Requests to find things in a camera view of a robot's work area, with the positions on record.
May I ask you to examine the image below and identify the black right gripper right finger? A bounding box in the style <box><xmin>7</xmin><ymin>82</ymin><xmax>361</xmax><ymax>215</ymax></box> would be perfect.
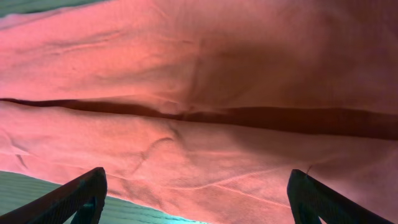
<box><xmin>287</xmin><ymin>169</ymin><xmax>392</xmax><ymax>224</ymax></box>

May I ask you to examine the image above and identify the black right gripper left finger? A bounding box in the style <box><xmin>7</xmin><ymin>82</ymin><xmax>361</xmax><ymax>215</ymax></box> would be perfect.
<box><xmin>1</xmin><ymin>167</ymin><xmax>107</xmax><ymax>224</ymax></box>

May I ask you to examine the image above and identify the orange red t-shirt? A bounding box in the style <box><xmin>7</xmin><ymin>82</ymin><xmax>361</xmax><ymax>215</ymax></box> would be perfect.
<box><xmin>1</xmin><ymin>0</ymin><xmax>397</xmax><ymax>223</ymax></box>

